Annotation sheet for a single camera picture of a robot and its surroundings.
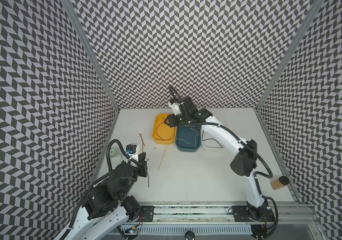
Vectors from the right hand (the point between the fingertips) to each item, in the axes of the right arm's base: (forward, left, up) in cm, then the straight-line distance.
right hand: (168, 118), depth 83 cm
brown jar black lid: (-31, -57, -18) cm, 67 cm away
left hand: (-23, +9, +3) cm, 25 cm away
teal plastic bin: (0, -11, -20) cm, 23 cm away
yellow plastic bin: (+4, +6, -21) cm, 22 cm away
